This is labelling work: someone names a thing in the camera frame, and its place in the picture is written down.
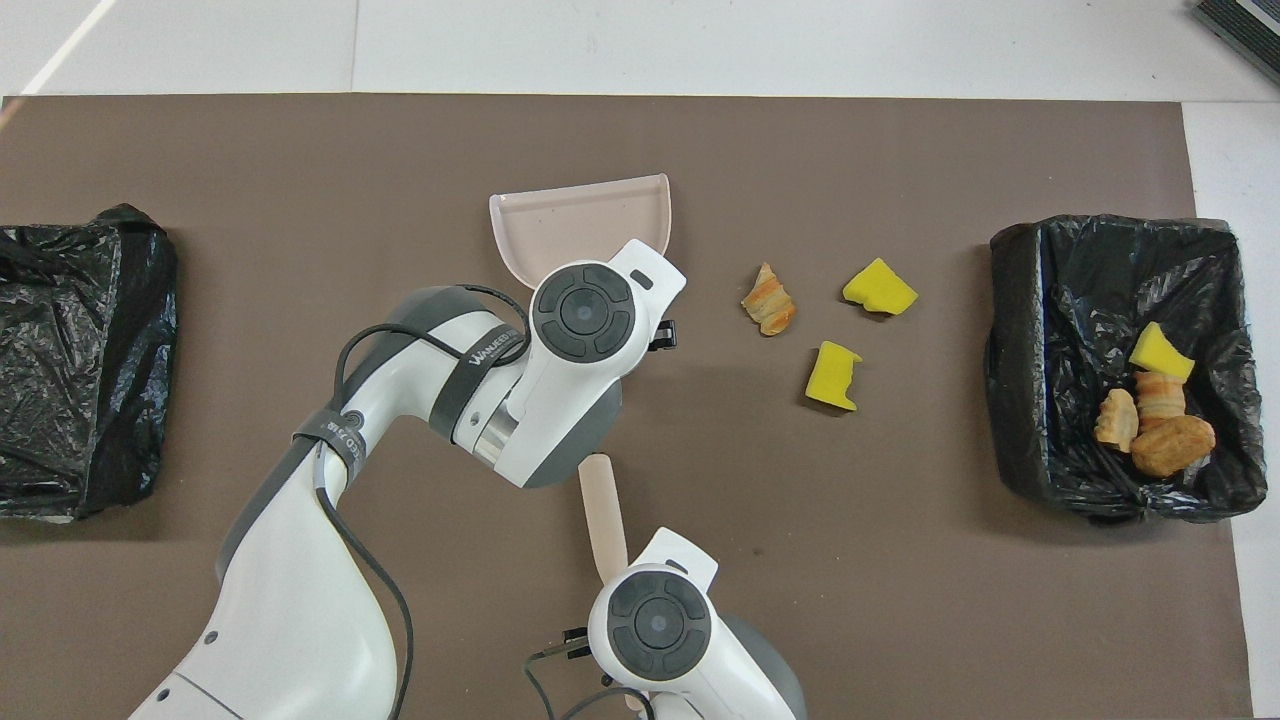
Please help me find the black bag lined bin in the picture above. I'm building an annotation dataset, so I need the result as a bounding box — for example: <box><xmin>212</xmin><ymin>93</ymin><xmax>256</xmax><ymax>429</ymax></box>
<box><xmin>0</xmin><ymin>203</ymin><xmax>180</xmax><ymax>523</ymax></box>
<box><xmin>984</xmin><ymin>213</ymin><xmax>1271</xmax><ymax>525</ymax></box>

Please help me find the notched yellow sponge piece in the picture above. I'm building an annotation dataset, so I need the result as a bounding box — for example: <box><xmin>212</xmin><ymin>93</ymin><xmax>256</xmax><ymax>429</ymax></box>
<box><xmin>804</xmin><ymin>340</ymin><xmax>864</xmax><ymax>412</ymax></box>

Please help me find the beige plastic dustpan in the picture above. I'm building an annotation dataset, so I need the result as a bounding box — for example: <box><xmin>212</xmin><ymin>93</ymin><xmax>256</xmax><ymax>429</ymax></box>
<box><xmin>488</xmin><ymin>173</ymin><xmax>672</xmax><ymax>286</ymax></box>

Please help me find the dark ribbed box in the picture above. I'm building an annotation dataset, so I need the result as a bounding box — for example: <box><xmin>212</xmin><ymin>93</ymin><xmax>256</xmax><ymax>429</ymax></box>
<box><xmin>1192</xmin><ymin>0</ymin><xmax>1280</xmax><ymax>85</ymax></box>

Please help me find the small striped croissant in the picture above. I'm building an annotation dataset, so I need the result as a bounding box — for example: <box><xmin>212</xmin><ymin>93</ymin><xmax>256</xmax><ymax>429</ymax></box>
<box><xmin>1094</xmin><ymin>388</ymin><xmax>1141</xmax><ymax>454</ymax></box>
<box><xmin>740</xmin><ymin>262</ymin><xmax>798</xmax><ymax>338</ymax></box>
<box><xmin>1134</xmin><ymin>370</ymin><xmax>1188</xmax><ymax>421</ymax></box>

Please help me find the golden bread bun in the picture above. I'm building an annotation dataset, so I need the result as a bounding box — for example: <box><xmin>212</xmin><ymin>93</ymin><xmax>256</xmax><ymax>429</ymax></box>
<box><xmin>1130</xmin><ymin>415</ymin><xmax>1218</xmax><ymax>479</ymax></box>

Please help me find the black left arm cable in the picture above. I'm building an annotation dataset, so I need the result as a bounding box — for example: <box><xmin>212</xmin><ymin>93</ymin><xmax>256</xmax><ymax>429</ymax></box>
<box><xmin>312</xmin><ymin>284</ymin><xmax>533</xmax><ymax>720</ymax></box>

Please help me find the brown table mat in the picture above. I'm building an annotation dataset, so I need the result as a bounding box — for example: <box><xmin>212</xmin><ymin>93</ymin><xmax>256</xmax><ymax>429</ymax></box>
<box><xmin>0</xmin><ymin>94</ymin><xmax>1254</xmax><ymax>720</ymax></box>

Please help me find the beige hand brush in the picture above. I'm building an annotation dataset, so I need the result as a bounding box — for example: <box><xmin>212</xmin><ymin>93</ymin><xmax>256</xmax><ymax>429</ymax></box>
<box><xmin>578</xmin><ymin>453</ymin><xmax>631</xmax><ymax>586</ymax></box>

